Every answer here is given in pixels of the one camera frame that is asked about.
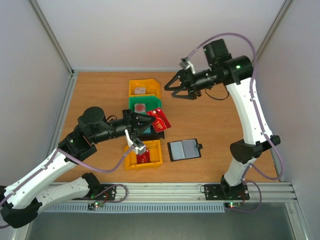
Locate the white red-circle cards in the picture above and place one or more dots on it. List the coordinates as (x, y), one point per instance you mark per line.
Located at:
(140, 108)

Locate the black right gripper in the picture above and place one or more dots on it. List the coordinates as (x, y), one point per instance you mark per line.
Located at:
(188, 82)

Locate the aluminium front rail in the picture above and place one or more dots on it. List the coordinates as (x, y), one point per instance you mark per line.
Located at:
(268, 192)

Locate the slotted grey cable duct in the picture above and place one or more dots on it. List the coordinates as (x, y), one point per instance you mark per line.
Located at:
(136, 208)

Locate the yellow plastic bin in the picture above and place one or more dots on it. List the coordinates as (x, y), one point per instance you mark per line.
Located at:
(151, 85)
(154, 147)

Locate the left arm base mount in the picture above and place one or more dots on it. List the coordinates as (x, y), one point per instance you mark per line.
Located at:
(104, 192)

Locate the teal cards in bin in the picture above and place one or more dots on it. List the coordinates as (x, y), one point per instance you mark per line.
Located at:
(147, 131)

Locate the black plastic bin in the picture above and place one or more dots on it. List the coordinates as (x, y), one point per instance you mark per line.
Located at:
(153, 136)

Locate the red card in bin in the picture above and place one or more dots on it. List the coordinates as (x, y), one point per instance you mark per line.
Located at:
(143, 158)

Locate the near yellow plastic bin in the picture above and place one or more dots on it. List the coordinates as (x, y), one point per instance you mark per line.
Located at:
(154, 147)

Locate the far yellow plastic bin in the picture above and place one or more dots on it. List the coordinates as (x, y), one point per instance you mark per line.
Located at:
(151, 85)

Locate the beige patterned cards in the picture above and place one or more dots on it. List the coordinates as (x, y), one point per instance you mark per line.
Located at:
(139, 91)

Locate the green plastic bin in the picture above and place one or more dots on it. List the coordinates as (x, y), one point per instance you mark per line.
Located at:
(151, 102)

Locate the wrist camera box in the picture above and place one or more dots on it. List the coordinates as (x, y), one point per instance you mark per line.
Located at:
(139, 147)
(186, 64)

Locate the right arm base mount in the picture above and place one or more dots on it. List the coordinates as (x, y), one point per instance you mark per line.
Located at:
(217, 192)

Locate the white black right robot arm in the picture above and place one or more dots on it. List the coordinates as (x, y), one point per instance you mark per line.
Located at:
(236, 74)

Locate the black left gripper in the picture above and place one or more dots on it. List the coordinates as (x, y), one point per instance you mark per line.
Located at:
(132, 120)

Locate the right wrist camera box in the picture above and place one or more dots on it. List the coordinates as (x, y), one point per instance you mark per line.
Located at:
(186, 64)

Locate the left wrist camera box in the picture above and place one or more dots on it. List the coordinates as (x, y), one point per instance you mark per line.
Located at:
(139, 147)

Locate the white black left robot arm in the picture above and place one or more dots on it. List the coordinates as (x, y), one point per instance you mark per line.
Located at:
(22, 201)

